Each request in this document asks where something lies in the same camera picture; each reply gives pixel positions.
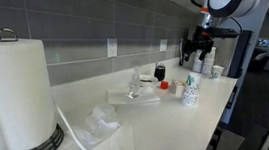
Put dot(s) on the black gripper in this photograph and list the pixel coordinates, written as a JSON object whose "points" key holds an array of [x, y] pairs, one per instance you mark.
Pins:
{"points": [[199, 45]]}

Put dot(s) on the white paper cup stack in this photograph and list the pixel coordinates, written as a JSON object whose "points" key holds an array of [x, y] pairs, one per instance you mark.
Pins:
{"points": [[197, 65], [208, 62]]}

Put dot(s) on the single paper cup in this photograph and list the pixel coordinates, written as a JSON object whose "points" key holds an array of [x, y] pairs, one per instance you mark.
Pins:
{"points": [[217, 72]]}

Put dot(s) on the small packet box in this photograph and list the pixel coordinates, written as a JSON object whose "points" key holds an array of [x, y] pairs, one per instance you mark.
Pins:
{"points": [[176, 88]]}

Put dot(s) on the patterned paper cup stack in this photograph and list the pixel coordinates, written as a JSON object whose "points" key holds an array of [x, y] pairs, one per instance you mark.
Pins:
{"points": [[191, 92]]}

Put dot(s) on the dark drinking glass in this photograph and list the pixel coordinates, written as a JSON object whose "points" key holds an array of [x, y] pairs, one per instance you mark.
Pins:
{"points": [[160, 72]]}

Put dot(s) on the red bottle cap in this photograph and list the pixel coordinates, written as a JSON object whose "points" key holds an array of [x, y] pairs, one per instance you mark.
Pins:
{"points": [[164, 85]]}

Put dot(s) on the white bowl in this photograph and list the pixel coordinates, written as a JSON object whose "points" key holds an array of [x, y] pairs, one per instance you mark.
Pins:
{"points": [[147, 81]]}

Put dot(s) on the black office chair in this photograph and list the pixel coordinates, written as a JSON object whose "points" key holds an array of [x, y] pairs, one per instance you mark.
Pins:
{"points": [[258, 61]]}

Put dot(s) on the white tray mat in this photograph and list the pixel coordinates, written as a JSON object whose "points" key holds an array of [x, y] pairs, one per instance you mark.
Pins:
{"points": [[118, 96]]}

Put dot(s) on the black paper towel holder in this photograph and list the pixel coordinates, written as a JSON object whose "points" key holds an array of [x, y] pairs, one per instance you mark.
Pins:
{"points": [[50, 143]]}

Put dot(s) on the white paper towel roll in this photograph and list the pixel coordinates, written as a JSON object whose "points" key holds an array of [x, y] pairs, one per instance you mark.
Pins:
{"points": [[12, 92]]}

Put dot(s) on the white wall outlet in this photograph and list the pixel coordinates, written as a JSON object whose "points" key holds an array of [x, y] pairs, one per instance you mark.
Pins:
{"points": [[112, 47], [163, 45]]}

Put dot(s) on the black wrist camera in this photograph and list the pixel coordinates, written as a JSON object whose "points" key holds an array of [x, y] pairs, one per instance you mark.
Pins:
{"points": [[219, 33]]}

